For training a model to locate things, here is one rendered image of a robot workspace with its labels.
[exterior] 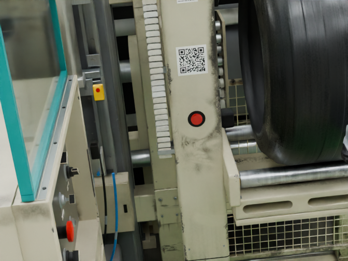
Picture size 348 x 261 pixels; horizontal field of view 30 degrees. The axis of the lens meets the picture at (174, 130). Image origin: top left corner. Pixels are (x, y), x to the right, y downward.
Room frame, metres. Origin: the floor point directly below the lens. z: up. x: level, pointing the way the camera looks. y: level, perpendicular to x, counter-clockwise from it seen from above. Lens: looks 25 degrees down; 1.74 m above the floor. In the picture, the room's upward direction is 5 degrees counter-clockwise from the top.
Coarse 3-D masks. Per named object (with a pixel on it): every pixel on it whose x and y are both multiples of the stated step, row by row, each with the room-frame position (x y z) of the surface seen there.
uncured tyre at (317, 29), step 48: (240, 0) 1.78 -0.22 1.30; (288, 0) 1.41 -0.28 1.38; (336, 0) 1.40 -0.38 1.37; (240, 48) 1.82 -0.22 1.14; (288, 48) 1.36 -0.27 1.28; (336, 48) 1.35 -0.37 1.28; (288, 96) 1.34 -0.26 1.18; (336, 96) 1.33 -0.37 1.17; (288, 144) 1.37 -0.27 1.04; (336, 144) 1.37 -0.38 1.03
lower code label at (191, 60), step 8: (176, 48) 1.53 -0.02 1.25; (184, 48) 1.53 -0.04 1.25; (192, 48) 1.53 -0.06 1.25; (200, 48) 1.53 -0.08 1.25; (184, 56) 1.53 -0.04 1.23; (192, 56) 1.53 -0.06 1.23; (200, 56) 1.53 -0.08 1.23; (184, 64) 1.53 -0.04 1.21; (192, 64) 1.53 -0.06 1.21; (200, 64) 1.53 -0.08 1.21; (184, 72) 1.53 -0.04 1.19; (192, 72) 1.53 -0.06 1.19; (200, 72) 1.53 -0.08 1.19
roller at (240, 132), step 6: (234, 126) 1.76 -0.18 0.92; (240, 126) 1.75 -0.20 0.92; (246, 126) 1.75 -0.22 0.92; (228, 132) 1.74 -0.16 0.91; (234, 132) 1.74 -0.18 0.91; (240, 132) 1.74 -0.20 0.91; (246, 132) 1.74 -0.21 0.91; (252, 132) 1.74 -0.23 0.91; (228, 138) 1.74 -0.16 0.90; (234, 138) 1.74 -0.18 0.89; (240, 138) 1.74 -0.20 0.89; (246, 138) 1.74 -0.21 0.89; (252, 138) 1.74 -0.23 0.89
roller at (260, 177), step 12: (264, 168) 1.48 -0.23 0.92; (276, 168) 1.48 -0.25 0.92; (288, 168) 1.47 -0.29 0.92; (300, 168) 1.47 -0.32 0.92; (312, 168) 1.47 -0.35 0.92; (324, 168) 1.47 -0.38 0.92; (336, 168) 1.46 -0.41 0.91; (240, 180) 1.47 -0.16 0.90; (252, 180) 1.46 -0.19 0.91; (264, 180) 1.46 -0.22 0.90; (276, 180) 1.46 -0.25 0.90; (288, 180) 1.46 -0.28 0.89; (300, 180) 1.46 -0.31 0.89; (312, 180) 1.47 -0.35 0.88
